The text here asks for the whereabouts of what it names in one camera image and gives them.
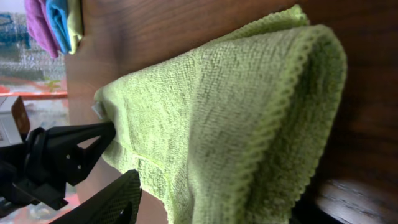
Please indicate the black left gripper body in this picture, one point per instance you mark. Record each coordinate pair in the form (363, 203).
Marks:
(25, 181)

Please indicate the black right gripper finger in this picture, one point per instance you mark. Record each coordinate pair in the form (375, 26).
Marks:
(118, 203)

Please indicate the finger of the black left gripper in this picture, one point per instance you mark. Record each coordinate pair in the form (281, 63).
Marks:
(66, 153)

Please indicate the green microfibre cloth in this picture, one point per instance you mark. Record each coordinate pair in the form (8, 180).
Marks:
(231, 131)

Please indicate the folded purple cloth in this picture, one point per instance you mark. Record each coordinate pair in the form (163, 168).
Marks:
(38, 26)

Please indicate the folded green cloth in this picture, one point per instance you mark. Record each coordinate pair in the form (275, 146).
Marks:
(74, 24)

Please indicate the folded blue cloth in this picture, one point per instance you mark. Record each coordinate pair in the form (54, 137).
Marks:
(57, 13)

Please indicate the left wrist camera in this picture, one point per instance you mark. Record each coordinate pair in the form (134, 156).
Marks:
(15, 124)

